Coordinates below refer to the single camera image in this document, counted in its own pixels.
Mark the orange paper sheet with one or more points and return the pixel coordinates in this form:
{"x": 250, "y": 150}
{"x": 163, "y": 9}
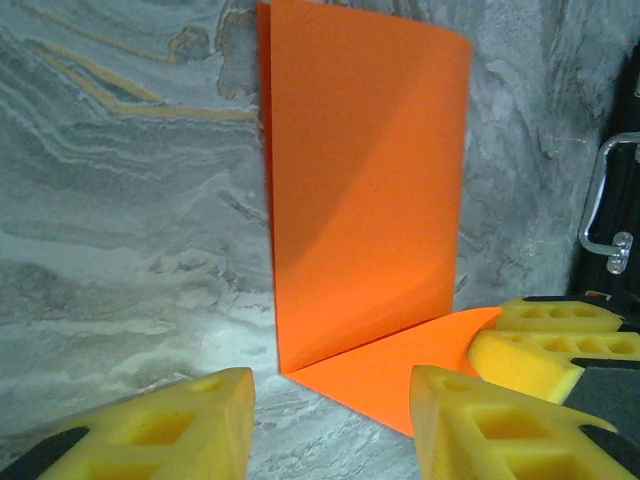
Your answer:
{"x": 365, "y": 175}

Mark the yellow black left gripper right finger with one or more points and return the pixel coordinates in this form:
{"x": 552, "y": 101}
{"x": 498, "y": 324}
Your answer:
{"x": 475, "y": 440}

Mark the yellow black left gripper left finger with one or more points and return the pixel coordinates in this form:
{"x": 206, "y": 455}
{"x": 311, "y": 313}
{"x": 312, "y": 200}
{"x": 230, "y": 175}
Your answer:
{"x": 175, "y": 430}

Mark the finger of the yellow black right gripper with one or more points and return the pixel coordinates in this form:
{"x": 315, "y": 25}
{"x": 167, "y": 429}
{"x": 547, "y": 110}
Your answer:
{"x": 560, "y": 316}
{"x": 540, "y": 362}

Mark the black mesh case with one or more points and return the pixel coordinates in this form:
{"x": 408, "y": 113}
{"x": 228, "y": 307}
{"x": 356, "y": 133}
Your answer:
{"x": 625, "y": 200}

